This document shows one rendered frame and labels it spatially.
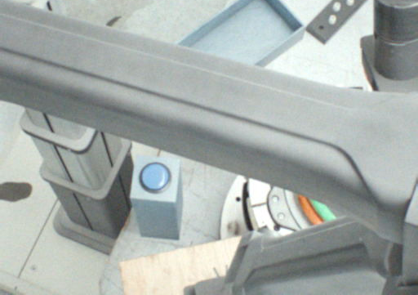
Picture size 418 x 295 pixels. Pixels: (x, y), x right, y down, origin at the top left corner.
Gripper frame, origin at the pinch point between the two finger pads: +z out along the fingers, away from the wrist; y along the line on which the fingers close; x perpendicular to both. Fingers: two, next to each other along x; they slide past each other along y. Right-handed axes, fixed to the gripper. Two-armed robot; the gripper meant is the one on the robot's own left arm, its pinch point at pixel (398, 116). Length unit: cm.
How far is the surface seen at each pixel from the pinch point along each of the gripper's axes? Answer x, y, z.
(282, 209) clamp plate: 14.8, 5.0, 21.0
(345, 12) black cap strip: -7, 58, 36
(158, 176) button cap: 31.8, 15.6, 20.9
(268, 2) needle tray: 9.1, 42.6, 15.4
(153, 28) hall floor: 37, 129, 90
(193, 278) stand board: 29.2, -0.5, 25.2
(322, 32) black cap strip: -2, 55, 36
